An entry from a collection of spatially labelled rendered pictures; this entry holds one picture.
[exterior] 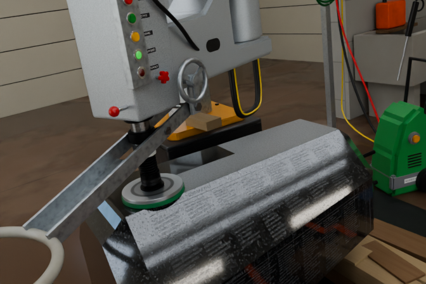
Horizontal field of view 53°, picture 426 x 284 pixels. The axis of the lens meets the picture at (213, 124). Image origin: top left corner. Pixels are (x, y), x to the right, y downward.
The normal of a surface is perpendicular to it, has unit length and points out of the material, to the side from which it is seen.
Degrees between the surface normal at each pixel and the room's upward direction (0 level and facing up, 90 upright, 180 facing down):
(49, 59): 90
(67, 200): 90
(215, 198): 45
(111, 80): 90
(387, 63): 90
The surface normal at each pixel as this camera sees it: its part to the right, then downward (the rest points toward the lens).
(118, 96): -0.58, 0.32
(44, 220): 0.80, 0.07
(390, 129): -0.96, -0.10
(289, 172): 0.29, -0.54
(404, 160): 0.25, 0.26
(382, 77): -0.81, 0.28
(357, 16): 0.57, 0.17
